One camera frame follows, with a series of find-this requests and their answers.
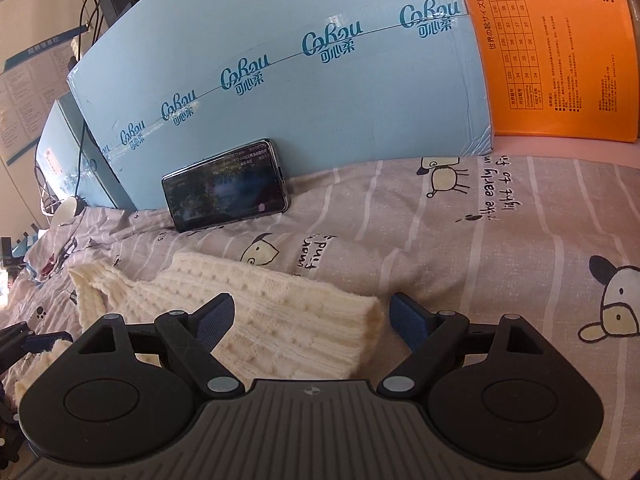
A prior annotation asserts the orange box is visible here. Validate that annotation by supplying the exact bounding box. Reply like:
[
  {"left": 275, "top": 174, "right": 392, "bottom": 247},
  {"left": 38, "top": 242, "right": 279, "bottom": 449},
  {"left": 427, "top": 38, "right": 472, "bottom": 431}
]
[{"left": 451, "top": 0, "right": 640, "bottom": 143}]

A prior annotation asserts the small light blue box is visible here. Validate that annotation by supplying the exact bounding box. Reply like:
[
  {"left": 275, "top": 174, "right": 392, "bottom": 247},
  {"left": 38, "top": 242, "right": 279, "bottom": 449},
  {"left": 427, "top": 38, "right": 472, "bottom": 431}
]
[{"left": 34, "top": 94, "right": 137, "bottom": 211}]

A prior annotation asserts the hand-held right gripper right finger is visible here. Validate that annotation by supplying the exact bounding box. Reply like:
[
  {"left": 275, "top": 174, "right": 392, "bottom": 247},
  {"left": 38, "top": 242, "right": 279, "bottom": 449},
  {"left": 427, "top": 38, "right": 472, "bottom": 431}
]
[{"left": 377, "top": 292, "right": 558, "bottom": 398}]

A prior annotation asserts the large light blue box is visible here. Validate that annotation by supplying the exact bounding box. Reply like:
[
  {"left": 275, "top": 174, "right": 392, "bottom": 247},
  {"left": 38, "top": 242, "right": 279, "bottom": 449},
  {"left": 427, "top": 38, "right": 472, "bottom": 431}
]
[{"left": 66, "top": 0, "right": 495, "bottom": 211}]

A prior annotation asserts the printed cartoon blanket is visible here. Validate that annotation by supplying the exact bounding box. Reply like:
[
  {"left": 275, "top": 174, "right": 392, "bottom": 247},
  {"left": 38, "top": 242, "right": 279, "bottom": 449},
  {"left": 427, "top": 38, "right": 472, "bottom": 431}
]
[{"left": 0, "top": 152, "right": 640, "bottom": 466}]

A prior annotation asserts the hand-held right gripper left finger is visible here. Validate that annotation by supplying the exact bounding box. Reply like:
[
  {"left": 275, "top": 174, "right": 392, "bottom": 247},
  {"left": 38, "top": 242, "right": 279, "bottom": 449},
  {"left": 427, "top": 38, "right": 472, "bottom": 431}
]
[{"left": 65, "top": 294, "right": 246, "bottom": 400}]

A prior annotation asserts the wall poster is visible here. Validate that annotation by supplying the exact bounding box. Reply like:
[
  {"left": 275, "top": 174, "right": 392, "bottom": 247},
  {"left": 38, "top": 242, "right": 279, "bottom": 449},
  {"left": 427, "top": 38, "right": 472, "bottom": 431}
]
[{"left": 0, "top": 25, "right": 83, "bottom": 166}]

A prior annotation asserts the white cup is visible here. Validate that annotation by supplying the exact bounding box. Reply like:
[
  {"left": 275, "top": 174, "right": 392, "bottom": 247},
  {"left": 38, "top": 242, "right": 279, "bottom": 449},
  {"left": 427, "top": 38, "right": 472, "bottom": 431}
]
[{"left": 50, "top": 196, "right": 90, "bottom": 228}]

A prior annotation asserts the cream knit sweater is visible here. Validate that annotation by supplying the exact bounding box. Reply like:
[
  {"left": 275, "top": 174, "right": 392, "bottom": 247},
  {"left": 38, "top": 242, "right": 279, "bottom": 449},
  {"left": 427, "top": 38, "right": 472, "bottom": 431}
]
[{"left": 14, "top": 251, "right": 386, "bottom": 401}]

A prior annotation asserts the black power adapter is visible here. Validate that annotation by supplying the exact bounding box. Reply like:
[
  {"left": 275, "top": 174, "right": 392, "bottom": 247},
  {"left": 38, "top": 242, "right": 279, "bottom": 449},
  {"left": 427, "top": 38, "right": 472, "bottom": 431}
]
[{"left": 100, "top": 0, "right": 137, "bottom": 27}]

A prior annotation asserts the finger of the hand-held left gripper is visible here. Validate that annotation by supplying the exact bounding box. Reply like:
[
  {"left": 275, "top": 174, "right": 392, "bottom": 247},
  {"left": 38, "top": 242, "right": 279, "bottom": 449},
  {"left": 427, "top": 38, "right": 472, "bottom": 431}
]
[
  {"left": 0, "top": 324, "right": 73, "bottom": 376},
  {"left": 0, "top": 392, "right": 22, "bottom": 466}
]

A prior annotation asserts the black smartphone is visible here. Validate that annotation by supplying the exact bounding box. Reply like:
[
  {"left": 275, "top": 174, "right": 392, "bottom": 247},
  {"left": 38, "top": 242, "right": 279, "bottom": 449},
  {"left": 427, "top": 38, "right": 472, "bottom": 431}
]
[{"left": 161, "top": 138, "right": 292, "bottom": 233}]

